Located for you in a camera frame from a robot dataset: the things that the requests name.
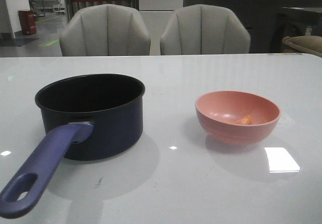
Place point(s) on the pink bowl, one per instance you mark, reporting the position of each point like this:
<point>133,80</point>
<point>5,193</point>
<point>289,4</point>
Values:
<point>215,108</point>

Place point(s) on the orange ham piece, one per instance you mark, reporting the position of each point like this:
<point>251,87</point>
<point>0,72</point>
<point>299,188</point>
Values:
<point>246,120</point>

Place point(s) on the blue saucepan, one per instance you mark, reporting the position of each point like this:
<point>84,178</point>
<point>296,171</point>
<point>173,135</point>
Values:
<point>86,118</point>

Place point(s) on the grey right dining chair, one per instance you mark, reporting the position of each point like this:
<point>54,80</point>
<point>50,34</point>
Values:
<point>204,29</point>

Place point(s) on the grey dining chair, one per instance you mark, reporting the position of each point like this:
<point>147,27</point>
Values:
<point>105,30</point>
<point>204,29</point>

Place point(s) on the grey left dining chair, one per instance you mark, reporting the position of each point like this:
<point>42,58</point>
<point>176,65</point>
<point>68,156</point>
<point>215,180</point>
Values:
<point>105,30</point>

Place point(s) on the white drawer cabinet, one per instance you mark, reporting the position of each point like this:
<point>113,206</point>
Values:
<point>155,14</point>

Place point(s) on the dark grey sideboard counter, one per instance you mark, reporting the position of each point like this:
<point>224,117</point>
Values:
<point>260,18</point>

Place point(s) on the red bin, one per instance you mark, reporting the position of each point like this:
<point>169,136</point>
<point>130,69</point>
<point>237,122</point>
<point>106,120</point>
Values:
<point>27,22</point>

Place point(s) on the beige cushion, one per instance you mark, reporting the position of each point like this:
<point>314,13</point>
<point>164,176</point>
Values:
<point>303,44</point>

